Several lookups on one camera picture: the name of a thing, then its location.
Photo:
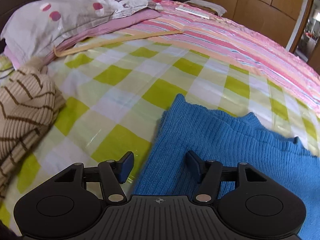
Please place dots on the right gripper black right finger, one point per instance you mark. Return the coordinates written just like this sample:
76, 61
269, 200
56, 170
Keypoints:
207, 174

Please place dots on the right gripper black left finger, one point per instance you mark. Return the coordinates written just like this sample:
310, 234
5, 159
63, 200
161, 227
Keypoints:
114, 173

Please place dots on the blue knit striped sweater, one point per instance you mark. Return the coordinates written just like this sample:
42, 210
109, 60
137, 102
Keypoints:
216, 135

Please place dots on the green white checkered sheet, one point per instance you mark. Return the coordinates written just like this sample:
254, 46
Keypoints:
115, 96

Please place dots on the beige brown striped sweater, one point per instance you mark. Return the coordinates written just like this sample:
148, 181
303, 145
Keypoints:
30, 103

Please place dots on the pink striped blanket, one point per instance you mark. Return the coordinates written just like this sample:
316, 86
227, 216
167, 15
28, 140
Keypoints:
213, 62

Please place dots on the wooden door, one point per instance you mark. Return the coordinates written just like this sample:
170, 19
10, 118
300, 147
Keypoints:
305, 37

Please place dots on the grey folded cloth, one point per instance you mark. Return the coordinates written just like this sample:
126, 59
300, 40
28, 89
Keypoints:
205, 5

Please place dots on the white pillow pink dots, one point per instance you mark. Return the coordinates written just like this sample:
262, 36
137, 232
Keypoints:
38, 27

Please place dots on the white flat box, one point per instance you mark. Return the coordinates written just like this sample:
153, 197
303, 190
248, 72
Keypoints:
193, 12

